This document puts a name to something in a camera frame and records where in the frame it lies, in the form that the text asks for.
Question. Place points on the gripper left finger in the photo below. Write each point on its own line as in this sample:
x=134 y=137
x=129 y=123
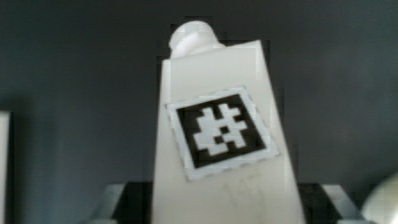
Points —
x=125 y=204

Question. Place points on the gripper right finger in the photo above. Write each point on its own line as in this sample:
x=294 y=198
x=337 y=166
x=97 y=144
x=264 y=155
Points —
x=330 y=208

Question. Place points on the white round stool seat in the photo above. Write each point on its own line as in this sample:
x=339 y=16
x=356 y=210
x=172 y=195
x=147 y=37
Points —
x=381 y=204

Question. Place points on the white stool leg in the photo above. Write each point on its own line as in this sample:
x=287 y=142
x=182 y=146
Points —
x=225 y=181

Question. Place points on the white left barrier wall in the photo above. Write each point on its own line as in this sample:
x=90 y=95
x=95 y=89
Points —
x=4 y=150

